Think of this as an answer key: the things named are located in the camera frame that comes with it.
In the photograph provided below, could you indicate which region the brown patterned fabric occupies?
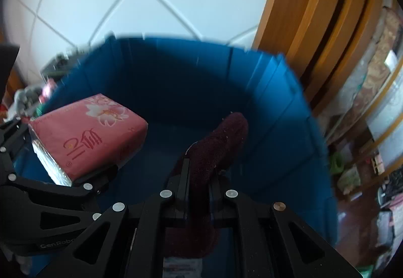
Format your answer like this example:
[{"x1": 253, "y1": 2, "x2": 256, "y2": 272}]
[{"x1": 362, "y1": 8, "x2": 403, "y2": 102}]

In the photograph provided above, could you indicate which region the grey cloth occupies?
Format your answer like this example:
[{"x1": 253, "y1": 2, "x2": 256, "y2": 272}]
[{"x1": 14, "y1": 87, "x2": 42, "y2": 118}]

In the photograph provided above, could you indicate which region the wooden cabinet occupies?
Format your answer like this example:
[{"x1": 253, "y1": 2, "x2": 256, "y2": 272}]
[{"x1": 252, "y1": 0, "x2": 388, "y2": 109}]

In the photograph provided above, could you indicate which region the cluttered wooden shelf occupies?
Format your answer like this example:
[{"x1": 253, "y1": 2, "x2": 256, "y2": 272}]
[{"x1": 315, "y1": 4, "x2": 403, "y2": 275}]

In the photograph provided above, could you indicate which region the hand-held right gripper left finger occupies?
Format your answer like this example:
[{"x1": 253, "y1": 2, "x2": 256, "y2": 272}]
[{"x1": 36, "y1": 158, "x2": 190, "y2": 278}]

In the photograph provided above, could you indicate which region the white printed paper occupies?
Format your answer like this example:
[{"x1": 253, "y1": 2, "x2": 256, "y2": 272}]
[{"x1": 163, "y1": 258, "x2": 203, "y2": 278}]

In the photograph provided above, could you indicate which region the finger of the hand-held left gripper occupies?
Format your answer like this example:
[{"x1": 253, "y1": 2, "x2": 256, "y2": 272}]
[
  {"x1": 0, "y1": 117, "x2": 32, "y2": 186},
  {"x1": 0, "y1": 166, "x2": 118, "y2": 258}
]

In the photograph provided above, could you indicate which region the maroon cloth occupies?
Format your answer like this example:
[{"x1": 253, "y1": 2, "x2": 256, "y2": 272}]
[{"x1": 164, "y1": 111, "x2": 249, "y2": 261}]

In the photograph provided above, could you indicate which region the pink floral tissue packet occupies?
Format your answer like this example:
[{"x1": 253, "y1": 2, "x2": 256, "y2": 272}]
[{"x1": 28, "y1": 93, "x2": 148, "y2": 187}]

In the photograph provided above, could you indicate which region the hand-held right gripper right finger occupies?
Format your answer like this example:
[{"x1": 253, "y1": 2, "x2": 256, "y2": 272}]
[{"x1": 209, "y1": 171, "x2": 363, "y2": 278}]

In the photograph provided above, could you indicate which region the blue plastic crate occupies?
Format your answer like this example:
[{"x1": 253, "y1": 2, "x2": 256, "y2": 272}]
[{"x1": 13, "y1": 33, "x2": 339, "y2": 278}]

